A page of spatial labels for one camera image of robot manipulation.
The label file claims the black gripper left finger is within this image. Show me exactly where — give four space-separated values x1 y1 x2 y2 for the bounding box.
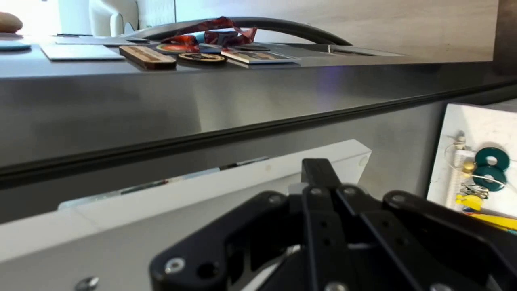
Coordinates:
149 156 352 291

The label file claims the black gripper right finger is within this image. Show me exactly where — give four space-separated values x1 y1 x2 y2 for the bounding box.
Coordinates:
336 184 517 291

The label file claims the small yellow object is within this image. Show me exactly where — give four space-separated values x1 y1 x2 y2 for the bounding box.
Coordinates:
454 192 485 211

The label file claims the dark tape roll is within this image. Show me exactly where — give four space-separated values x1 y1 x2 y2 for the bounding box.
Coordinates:
473 145 511 171
472 164 509 192

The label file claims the stainless steel refrigerator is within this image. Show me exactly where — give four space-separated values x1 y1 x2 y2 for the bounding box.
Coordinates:
0 30 517 224

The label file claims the Los Angeles poster magnet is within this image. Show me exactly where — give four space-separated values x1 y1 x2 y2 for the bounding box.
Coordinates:
218 46 299 67

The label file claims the tan rounded object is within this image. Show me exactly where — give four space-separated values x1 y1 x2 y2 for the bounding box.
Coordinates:
0 11 24 35

